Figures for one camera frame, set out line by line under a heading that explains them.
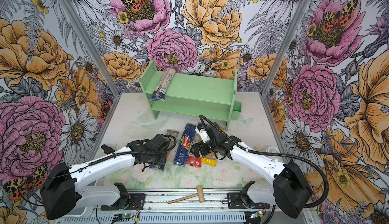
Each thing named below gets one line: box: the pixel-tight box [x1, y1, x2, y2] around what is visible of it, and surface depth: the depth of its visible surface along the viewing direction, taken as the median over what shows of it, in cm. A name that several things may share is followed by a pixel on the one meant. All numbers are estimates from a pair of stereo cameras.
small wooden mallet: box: [167, 184, 206, 205], surface depth 77 cm
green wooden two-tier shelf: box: [139, 60, 242, 132], surface depth 87 cm
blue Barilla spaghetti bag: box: [173, 123, 198, 167], surface depth 91 cm
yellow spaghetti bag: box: [201, 152, 218, 168], surface depth 87 cm
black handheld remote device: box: [100, 143, 115, 155], surface depth 89 cm
